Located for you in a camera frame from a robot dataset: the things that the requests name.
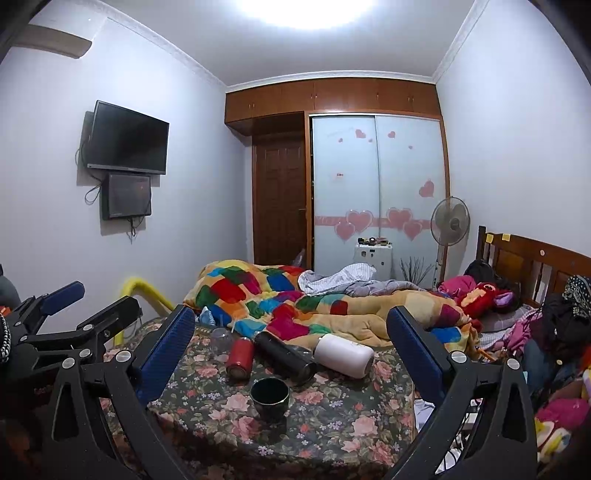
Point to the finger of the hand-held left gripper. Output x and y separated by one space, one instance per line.
64 295
108 318

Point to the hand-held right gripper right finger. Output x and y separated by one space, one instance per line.
414 357

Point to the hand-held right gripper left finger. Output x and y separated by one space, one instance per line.
167 356

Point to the black thermos bottle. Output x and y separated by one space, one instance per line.
284 357

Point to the white cup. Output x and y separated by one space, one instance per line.
344 355

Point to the dark green cup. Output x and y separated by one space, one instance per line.
270 400

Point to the red can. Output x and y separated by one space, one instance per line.
240 357

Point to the pink cloth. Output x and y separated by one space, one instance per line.
455 286

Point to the dried twigs bunch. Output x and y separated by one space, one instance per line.
415 272

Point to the red plush toy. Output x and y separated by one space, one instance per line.
480 297

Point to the colourful patchwork blanket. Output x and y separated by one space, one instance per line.
323 314

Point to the white appliance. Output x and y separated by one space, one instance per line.
373 261

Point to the black bag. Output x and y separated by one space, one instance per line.
478 272

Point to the floral bed sheet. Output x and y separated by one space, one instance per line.
332 429

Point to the grey striped cloth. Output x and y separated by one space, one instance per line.
337 279

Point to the small black monitor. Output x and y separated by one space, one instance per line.
127 196

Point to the standing fan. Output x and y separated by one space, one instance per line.
450 220

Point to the pile of clothes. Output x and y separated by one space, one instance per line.
565 350

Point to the wooden headboard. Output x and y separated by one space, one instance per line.
531 258

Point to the wardrobe with heart stickers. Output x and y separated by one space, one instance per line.
378 184

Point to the brown wooden door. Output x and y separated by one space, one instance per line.
279 198

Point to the wooden overhead cabinet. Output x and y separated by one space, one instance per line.
332 94

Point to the yellow padded rail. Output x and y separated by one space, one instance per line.
145 293

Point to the black wall television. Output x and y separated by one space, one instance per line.
127 138

